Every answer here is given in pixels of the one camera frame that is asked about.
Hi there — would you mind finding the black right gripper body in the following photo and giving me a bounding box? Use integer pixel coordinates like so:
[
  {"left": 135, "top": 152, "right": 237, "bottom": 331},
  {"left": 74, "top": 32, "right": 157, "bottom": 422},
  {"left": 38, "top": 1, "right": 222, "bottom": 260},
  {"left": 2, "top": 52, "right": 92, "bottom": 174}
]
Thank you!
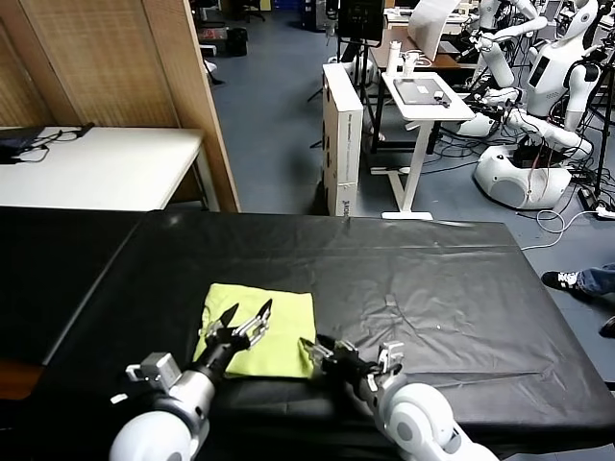
[{"left": 319, "top": 346, "right": 381, "bottom": 386}]

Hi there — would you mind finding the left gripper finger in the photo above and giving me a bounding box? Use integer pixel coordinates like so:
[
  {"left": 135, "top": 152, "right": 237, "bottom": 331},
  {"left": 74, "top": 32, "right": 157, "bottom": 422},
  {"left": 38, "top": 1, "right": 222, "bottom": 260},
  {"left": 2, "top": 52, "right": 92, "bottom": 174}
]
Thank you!
[
  {"left": 199, "top": 302, "right": 240, "bottom": 338},
  {"left": 233, "top": 298, "right": 274, "bottom": 350}
]

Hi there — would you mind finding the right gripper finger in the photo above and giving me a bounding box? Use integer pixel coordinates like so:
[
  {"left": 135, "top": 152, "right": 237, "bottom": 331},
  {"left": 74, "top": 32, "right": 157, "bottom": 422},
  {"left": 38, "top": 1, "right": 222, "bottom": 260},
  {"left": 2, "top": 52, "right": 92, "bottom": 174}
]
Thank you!
[
  {"left": 319, "top": 334, "right": 360, "bottom": 357},
  {"left": 300, "top": 337, "right": 335, "bottom": 370}
]

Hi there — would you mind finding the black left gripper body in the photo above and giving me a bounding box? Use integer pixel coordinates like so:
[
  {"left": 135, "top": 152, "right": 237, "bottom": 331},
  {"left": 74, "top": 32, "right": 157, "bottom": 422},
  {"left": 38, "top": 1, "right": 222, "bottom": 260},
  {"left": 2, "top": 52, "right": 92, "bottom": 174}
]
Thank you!
[{"left": 197, "top": 326, "right": 252, "bottom": 374}]

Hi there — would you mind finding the yellow-green t-shirt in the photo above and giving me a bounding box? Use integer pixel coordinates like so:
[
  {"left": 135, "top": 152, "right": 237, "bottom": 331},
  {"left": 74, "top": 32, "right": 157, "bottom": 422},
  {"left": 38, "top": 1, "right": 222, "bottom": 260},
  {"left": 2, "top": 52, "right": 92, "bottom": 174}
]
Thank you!
[{"left": 191, "top": 282, "right": 318, "bottom": 380}]

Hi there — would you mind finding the large black table cover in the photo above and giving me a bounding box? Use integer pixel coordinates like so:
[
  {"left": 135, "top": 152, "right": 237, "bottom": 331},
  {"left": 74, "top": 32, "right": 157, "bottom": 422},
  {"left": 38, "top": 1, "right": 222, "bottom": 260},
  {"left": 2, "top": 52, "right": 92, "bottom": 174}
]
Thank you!
[{"left": 33, "top": 210, "right": 609, "bottom": 461}]

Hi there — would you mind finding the narrow black table cover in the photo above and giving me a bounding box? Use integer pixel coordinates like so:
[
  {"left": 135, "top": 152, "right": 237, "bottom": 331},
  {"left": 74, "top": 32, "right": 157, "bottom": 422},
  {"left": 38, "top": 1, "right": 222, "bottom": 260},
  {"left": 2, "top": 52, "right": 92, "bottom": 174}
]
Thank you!
[{"left": 0, "top": 206, "right": 145, "bottom": 366}]

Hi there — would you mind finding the white rectangular table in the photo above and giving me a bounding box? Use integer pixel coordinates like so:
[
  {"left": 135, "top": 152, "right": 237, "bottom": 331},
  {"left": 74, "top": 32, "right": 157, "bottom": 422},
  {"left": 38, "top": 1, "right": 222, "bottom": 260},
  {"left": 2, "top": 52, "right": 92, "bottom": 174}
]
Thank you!
[{"left": 0, "top": 125, "right": 222, "bottom": 212}]

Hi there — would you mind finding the tall white cardboard box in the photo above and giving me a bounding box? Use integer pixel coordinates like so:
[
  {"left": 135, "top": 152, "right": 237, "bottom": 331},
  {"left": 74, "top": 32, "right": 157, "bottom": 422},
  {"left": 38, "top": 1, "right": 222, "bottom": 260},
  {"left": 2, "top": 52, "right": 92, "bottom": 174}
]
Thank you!
[{"left": 321, "top": 61, "right": 365, "bottom": 217}]

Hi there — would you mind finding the black white sneaker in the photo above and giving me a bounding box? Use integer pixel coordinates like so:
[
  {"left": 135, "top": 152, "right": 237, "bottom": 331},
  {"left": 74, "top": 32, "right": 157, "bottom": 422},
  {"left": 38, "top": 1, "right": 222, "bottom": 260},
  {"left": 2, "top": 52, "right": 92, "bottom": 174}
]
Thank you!
[{"left": 541, "top": 270, "right": 582, "bottom": 292}]

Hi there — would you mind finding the white humanoid robot wheeled base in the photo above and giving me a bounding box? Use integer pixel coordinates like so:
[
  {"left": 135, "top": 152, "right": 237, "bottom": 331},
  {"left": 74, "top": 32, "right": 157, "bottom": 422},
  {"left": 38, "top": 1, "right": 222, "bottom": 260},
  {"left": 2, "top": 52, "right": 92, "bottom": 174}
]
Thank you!
[{"left": 455, "top": 0, "right": 606, "bottom": 211}]

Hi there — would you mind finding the white standing desk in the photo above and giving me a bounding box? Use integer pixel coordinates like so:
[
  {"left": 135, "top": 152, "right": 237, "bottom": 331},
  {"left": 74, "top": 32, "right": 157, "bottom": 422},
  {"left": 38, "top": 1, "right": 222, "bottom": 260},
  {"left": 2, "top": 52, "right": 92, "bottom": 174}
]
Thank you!
[{"left": 369, "top": 71, "right": 477, "bottom": 221}]

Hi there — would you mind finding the blue jeans leg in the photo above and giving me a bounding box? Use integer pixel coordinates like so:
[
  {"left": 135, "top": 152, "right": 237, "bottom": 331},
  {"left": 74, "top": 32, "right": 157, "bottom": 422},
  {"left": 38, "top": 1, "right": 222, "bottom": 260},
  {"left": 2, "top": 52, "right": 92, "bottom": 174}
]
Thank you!
[{"left": 574, "top": 262, "right": 615, "bottom": 295}]

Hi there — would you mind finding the grey closed laptop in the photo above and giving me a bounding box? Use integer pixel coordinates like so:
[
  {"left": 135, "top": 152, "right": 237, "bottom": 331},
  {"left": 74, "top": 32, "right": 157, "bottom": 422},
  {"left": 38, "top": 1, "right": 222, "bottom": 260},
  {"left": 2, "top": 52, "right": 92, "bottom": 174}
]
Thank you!
[{"left": 392, "top": 78, "right": 453, "bottom": 107}]

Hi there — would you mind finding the black flat device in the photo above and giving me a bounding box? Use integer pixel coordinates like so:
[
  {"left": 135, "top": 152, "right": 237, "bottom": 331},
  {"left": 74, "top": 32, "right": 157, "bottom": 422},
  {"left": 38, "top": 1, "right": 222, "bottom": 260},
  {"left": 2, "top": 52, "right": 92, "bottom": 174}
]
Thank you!
[{"left": 0, "top": 136, "right": 37, "bottom": 167}]

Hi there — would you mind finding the light wooden table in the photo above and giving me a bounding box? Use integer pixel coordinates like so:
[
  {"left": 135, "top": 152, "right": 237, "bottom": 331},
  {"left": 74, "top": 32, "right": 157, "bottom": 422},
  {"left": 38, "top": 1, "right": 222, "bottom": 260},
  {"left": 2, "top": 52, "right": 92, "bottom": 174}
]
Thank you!
[{"left": 0, "top": 0, "right": 241, "bottom": 212}]

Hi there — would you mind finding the black rolling case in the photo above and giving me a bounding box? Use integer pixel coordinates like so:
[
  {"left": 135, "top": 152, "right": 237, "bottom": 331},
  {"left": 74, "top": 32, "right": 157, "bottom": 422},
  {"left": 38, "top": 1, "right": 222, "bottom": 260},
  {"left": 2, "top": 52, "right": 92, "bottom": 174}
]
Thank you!
[{"left": 225, "top": 26, "right": 249, "bottom": 57}]

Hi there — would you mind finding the white power strip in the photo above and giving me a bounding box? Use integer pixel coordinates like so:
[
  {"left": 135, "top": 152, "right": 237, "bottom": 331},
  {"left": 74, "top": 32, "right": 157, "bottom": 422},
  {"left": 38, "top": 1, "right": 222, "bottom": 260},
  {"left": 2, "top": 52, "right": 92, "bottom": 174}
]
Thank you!
[{"left": 578, "top": 186, "right": 615, "bottom": 220}]

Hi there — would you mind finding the white bottle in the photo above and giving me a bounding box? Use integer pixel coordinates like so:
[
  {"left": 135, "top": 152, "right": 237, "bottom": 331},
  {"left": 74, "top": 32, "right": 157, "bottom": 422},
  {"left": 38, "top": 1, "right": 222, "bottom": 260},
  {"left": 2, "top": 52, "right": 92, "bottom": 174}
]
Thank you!
[{"left": 386, "top": 40, "right": 403, "bottom": 77}]

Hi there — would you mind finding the black monitor on stand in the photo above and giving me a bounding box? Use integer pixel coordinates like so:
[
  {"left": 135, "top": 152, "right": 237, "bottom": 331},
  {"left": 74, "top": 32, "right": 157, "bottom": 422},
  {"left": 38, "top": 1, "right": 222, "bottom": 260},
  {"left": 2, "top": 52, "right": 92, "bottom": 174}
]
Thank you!
[{"left": 335, "top": 0, "right": 385, "bottom": 63}]

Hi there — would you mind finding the white leaning board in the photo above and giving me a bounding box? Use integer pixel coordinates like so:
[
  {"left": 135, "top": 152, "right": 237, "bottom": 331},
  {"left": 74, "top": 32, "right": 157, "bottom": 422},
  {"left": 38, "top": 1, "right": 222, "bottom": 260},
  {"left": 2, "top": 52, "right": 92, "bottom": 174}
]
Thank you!
[{"left": 407, "top": 0, "right": 460, "bottom": 61}]

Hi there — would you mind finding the black tripod stand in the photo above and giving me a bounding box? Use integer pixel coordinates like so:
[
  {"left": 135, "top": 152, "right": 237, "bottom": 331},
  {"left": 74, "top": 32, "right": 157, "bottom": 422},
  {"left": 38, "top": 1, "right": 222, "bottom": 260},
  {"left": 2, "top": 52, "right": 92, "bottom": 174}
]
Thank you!
[{"left": 591, "top": 66, "right": 615, "bottom": 198}]

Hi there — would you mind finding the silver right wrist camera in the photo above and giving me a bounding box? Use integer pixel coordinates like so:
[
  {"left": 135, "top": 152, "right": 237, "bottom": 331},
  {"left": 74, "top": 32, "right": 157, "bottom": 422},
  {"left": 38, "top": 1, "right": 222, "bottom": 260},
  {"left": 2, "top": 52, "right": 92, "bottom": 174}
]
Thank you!
[{"left": 377, "top": 341, "right": 407, "bottom": 376}]

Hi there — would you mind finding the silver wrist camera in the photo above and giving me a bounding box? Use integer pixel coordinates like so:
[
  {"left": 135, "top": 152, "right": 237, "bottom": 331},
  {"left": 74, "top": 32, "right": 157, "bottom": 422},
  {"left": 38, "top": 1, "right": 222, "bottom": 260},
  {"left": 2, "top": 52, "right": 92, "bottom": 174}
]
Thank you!
[
  {"left": 377, "top": 341, "right": 407, "bottom": 376},
  {"left": 125, "top": 352, "right": 182, "bottom": 386}
]

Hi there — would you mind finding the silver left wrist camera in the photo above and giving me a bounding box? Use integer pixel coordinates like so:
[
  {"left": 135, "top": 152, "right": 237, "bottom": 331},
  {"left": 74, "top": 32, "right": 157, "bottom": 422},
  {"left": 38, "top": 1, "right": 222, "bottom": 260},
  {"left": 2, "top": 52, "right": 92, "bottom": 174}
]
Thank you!
[{"left": 125, "top": 352, "right": 182, "bottom": 386}]

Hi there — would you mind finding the white floor cable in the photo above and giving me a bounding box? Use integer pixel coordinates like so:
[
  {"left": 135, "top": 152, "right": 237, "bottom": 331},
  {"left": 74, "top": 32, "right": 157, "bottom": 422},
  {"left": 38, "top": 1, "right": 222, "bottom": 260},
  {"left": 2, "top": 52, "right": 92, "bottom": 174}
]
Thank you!
[{"left": 521, "top": 208, "right": 602, "bottom": 251}]

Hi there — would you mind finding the black cable on table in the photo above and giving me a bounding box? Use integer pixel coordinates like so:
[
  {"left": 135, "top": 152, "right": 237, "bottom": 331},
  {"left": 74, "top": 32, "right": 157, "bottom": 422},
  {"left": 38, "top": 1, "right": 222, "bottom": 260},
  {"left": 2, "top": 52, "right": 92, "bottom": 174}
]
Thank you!
[{"left": 13, "top": 123, "right": 97, "bottom": 164}]

